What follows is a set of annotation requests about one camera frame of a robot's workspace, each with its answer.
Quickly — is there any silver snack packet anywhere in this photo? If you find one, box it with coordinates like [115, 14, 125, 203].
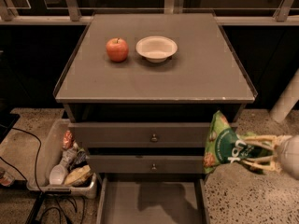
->
[60, 144, 78, 169]

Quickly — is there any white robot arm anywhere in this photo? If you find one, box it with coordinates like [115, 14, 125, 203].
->
[241, 135, 299, 180]

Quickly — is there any red apple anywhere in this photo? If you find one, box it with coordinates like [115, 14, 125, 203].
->
[106, 37, 129, 63]

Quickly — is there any dark snack packet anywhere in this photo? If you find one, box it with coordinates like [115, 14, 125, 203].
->
[70, 151, 87, 170]

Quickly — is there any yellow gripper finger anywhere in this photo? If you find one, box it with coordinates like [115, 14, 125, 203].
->
[241, 156, 282, 173]
[243, 135, 278, 150]

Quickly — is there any white plastic cup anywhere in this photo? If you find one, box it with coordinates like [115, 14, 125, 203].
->
[50, 164, 68, 185]

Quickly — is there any small can on floor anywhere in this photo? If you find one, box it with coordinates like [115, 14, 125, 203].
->
[0, 167, 15, 187]

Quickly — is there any metal railing frame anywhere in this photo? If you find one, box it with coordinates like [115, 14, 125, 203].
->
[0, 0, 299, 26]

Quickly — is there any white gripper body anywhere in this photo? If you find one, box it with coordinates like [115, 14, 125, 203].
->
[274, 135, 299, 180]

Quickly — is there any green rice chip bag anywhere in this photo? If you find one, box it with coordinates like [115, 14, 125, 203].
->
[203, 111, 272, 174]

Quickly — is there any black cable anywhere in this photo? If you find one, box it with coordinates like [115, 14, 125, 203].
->
[0, 123, 87, 224]

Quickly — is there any yellow snack bag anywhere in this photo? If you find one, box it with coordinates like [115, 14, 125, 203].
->
[64, 165, 93, 187]

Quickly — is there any grey middle drawer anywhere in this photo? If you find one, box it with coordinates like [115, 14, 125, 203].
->
[87, 155, 204, 174]

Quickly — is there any grey top drawer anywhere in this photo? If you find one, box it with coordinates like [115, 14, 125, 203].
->
[69, 122, 210, 148]

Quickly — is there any grey bottom drawer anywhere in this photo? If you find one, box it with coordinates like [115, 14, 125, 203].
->
[96, 175, 211, 224]

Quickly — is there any grey drawer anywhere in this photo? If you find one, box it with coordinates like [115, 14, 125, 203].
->
[96, 175, 211, 224]
[87, 155, 204, 174]
[69, 122, 210, 148]

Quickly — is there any orange snack packet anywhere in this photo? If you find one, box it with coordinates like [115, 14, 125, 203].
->
[63, 130, 74, 150]

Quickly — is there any grey drawer cabinet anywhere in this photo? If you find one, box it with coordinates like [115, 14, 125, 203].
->
[52, 12, 259, 185]

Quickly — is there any white paper bowl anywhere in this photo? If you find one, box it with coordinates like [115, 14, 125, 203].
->
[135, 36, 178, 63]

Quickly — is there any clear plastic storage bin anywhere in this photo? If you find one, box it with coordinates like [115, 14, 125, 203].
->
[27, 119, 97, 199]

